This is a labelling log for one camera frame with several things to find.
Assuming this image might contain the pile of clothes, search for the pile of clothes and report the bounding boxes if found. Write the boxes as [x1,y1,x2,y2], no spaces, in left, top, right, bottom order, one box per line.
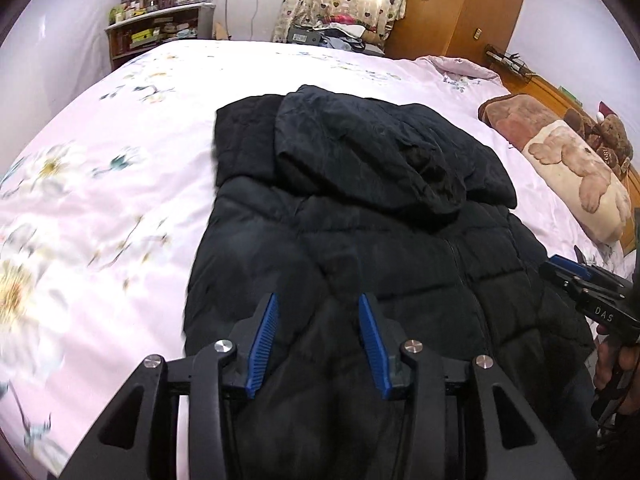
[287,12,391,56]

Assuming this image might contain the row of bottles and jars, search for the row of bottles and jars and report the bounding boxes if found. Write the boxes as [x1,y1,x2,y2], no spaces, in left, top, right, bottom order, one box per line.
[110,0,176,23]

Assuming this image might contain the black puffer jacket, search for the black puffer jacket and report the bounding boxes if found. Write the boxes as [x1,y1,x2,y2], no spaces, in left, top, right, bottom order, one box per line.
[182,85,596,480]

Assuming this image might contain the wooden wardrobe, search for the wooden wardrobe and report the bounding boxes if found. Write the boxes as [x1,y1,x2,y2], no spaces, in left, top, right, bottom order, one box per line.
[385,0,533,68]

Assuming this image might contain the wooden headboard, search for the wooden headboard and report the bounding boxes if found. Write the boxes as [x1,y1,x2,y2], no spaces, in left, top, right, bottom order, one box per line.
[482,52,640,261]

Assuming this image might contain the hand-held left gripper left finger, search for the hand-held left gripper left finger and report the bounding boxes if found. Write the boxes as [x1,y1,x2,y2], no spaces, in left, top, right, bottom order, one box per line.
[60,292,280,480]

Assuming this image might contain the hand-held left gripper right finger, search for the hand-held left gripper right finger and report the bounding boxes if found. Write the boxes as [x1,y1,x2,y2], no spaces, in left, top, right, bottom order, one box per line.
[357,292,576,480]

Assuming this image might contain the person's right hand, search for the person's right hand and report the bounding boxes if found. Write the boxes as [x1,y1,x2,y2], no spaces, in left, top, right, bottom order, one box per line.
[594,327,640,413]

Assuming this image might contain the bed with pink floral sheet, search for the bed with pink floral sheet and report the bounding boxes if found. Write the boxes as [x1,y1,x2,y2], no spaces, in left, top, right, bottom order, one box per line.
[0,40,633,478]

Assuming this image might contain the wooden bookshelf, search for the wooden bookshelf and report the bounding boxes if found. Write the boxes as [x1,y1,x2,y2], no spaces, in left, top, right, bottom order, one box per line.
[105,2,217,71]

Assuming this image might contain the brown teddy bear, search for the brown teddy bear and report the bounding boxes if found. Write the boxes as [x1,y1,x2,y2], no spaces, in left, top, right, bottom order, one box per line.
[565,107,635,181]

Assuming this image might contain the black wire rack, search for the black wire rack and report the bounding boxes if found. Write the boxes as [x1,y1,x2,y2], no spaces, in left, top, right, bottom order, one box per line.
[485,45,536,78]

